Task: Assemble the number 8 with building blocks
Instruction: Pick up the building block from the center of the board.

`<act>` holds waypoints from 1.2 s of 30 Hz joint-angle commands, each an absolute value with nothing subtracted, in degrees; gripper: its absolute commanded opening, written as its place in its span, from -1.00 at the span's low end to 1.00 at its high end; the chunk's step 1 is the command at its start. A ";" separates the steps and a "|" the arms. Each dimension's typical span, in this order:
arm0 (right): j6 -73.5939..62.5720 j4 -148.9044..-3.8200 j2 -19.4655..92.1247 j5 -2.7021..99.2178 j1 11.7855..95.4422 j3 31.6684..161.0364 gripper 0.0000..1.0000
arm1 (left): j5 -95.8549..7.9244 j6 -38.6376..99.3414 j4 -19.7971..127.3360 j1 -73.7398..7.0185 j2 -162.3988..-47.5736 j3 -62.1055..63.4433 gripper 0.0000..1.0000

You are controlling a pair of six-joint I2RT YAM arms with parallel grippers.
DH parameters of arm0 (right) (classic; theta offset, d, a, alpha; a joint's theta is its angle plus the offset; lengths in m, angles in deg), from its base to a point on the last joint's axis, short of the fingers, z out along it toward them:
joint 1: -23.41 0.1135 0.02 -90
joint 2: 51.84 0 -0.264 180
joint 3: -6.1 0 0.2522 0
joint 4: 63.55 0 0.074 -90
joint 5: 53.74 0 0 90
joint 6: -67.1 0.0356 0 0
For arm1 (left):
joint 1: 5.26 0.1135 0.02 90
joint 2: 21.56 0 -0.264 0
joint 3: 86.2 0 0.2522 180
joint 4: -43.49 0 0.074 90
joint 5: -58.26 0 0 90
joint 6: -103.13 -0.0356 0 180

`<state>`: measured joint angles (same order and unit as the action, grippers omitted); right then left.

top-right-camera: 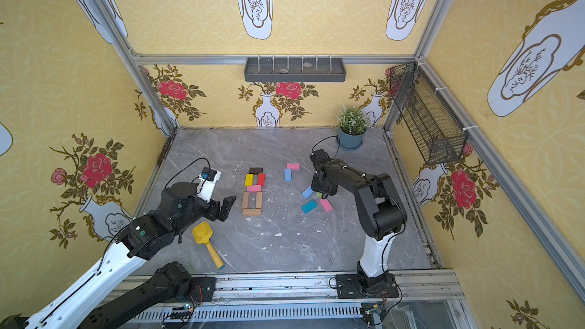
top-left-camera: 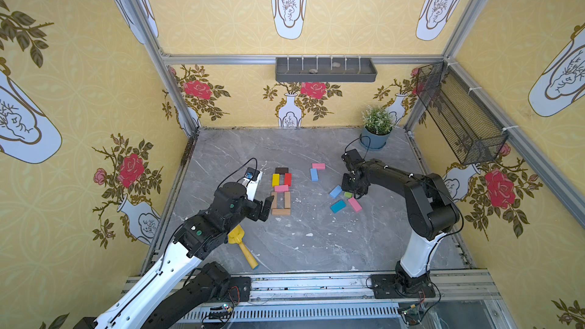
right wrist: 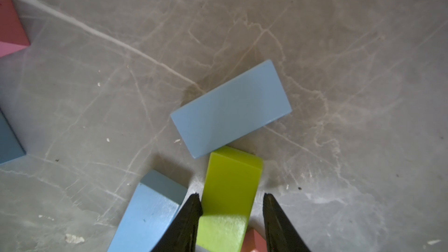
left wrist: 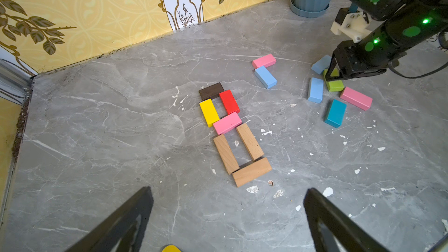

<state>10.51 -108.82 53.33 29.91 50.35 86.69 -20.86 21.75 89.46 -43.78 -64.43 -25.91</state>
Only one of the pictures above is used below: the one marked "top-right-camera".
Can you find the aluminium rail frame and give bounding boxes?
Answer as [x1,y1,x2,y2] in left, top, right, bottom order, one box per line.
[103,270,477,328]

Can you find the red block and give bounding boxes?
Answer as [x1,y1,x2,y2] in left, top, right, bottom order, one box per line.
[257,173,266,187]

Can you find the teal block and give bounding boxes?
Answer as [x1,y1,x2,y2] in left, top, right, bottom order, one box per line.
[302,200,318,213]

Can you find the light blue long block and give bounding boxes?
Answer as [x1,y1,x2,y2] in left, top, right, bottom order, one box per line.
[284,168,292,182]

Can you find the pink block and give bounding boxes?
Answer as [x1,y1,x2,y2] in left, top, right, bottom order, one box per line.
[247,185,262,193]
[286,163,300,170]
[319,199,334,213]

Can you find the grey wall shelf tray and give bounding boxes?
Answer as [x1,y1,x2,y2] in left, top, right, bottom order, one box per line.
[244,56,347,83]

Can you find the yellow block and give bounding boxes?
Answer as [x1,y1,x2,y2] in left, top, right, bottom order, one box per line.
[245,174,254,187]

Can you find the blue plant pot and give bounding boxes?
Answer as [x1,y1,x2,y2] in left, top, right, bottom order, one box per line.
[338,128,365,151]

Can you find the yellow toy shovel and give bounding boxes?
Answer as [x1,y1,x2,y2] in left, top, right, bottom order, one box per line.
[192,222,225,270]

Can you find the light blue short block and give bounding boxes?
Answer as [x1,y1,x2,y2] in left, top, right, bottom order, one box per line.
[302,187,313,199]

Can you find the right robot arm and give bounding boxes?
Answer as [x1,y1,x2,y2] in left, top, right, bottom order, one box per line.
[310,149,408,289]

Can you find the natural wood block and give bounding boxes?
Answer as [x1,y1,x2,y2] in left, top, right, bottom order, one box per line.
[242,209,262,216]
[242,192,250,210]
[255,192,263,210]

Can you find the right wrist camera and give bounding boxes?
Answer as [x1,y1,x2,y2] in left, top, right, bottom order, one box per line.
[310,149,331,168]

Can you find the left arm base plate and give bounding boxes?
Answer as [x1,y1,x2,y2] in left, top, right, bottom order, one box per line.
[187,277,216,304]

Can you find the green artificial plant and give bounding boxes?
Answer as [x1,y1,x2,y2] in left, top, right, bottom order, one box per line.
[337,107,370,136]

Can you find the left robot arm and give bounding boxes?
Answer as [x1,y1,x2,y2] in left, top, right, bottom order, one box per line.
[1,182,237,328]

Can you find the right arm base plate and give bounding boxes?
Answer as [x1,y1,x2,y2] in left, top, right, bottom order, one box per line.
[335,273,401,299]

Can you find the black wire mesh basket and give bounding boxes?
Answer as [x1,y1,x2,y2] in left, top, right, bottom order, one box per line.
[390,62,468,165]

